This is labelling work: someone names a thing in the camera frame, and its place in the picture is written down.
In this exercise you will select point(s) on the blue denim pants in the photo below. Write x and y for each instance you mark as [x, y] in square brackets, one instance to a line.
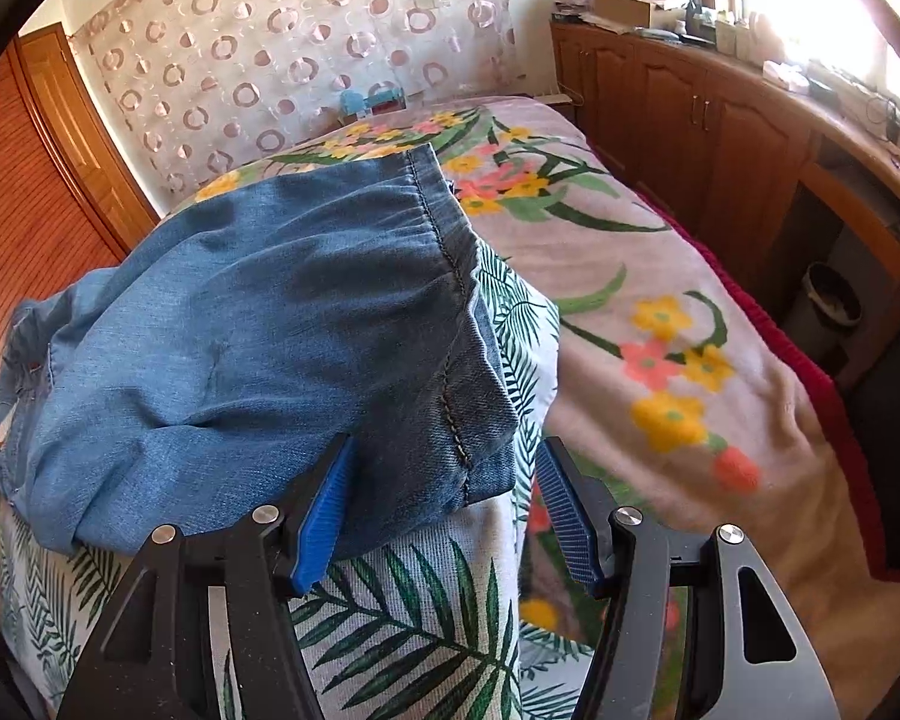
[232, 315]

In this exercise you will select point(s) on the leaf print bed sheet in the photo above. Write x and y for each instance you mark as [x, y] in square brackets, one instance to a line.
[412, 615]

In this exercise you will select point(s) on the cardboard box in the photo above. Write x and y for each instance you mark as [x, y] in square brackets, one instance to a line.
[622, 7]

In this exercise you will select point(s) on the blue toy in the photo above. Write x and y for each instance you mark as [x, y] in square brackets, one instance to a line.
[352, 105]

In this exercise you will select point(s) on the dark trash bin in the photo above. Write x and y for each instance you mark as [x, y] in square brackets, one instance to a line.
[825, 307]

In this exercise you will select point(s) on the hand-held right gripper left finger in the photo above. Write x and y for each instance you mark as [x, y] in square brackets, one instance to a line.
[322, 517]

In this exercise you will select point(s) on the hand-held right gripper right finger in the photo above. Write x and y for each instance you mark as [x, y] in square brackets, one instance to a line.
[570, 525]

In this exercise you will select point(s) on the wooden slatted wardrobe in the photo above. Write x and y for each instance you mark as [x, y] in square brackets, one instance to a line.
[37, 202]

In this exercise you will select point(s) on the window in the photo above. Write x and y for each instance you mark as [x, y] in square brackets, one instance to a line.
[817, 0]

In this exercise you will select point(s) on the circle pattern curtain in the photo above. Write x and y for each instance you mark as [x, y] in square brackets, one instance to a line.
[270, 52]

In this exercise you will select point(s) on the floral blanket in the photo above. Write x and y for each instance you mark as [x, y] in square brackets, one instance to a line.
[645, 240]

